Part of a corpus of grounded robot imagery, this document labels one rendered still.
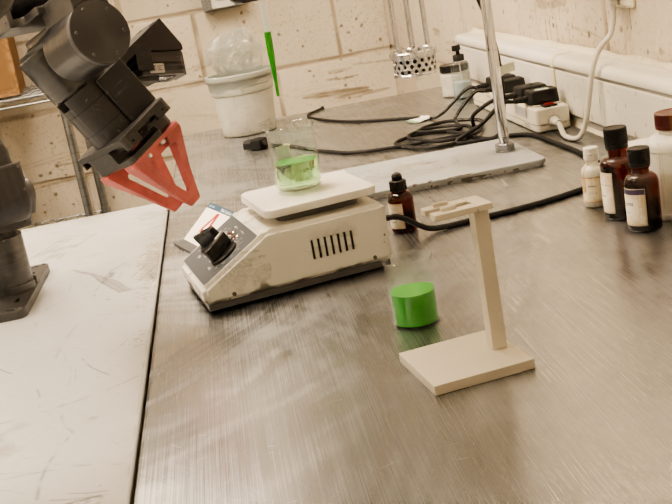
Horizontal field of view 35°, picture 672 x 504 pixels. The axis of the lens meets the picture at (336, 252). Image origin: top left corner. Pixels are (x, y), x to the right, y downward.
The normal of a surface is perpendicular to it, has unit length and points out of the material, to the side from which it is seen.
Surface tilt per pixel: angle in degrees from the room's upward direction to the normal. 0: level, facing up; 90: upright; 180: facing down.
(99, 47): 76
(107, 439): 0
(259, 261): 90
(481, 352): 0
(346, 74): 90
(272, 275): 90
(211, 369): 0
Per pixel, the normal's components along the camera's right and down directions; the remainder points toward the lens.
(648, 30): -0.98, 0.20
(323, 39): 0.12, 0.25
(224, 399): -0.17, -0.95
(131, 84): 0.59, -0.12
